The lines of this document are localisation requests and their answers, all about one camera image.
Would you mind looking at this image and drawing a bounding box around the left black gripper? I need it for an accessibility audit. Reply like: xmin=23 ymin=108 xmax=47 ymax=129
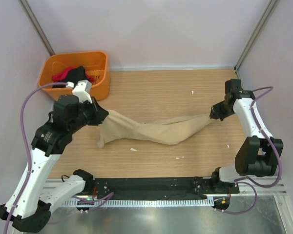
xmin=68 ymin=96 xmax=108 ymax=134

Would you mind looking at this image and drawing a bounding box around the beige t shirt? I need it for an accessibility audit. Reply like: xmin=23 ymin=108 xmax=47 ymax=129
xmin=97 ymin=110 xmax=213 ymax=148

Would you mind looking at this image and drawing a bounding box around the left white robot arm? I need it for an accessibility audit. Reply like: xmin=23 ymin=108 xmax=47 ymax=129
xmin=0 ymin=80 xmax=109 ymax=233

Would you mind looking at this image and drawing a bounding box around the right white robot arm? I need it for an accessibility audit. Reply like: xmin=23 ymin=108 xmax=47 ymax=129
xmin=209 ymin=79 xmax=284 ymax=193

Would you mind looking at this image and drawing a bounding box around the red t shirt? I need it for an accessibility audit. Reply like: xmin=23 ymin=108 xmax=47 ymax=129
xmin=51 ymin=67 xmax=96 ymax=85

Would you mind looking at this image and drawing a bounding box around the orange plastic basket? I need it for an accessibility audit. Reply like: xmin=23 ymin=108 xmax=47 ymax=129
xmin=38 ymin=51 xmax=110 ymax=101

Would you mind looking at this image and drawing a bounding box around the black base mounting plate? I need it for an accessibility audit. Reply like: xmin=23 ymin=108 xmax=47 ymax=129
xmin=94 ymin=177 xmax=239 ymax=201

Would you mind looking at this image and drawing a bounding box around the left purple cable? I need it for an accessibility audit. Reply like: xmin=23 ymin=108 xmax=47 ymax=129
xmin=4 ymin=82 xmax=115 ymax=234

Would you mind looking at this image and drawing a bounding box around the aluminium frame rail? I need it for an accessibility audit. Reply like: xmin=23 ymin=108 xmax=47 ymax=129
xmin=39 ymin=177 xmax=288 ymax=198

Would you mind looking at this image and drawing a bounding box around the white slotted cable duct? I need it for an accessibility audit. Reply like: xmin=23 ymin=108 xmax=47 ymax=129
xmin=62 ymin=197 xmax=214 ymax=208

